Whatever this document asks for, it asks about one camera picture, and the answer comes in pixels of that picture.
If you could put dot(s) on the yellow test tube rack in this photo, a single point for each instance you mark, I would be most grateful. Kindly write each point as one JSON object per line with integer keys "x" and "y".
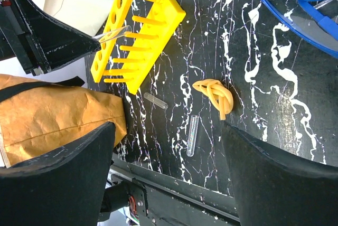
{"x": 156, "y": 30}

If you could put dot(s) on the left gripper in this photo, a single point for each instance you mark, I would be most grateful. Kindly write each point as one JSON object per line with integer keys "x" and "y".
{"x": 41, "y": 43}

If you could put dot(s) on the tan rubber tubing knot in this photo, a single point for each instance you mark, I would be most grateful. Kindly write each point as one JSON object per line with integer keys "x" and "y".
{"x": 218, "y": 95}

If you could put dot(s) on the blue safety goggles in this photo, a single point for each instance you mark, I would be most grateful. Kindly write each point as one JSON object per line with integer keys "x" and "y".
{"x": 315, "y": 21}

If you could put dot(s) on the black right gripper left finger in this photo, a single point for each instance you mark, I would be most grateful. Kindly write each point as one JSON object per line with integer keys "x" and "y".
{"x": 62, "y": 187}

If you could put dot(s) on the glass test tube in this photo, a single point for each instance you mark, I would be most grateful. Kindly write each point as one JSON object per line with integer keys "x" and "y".
{"x": 114, "y": 34}
{"x": 156, "y": 101}
{"x": 193, "y": 129}

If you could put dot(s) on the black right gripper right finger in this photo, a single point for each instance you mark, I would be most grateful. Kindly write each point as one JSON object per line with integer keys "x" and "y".
{"x": 274, "y": 187}

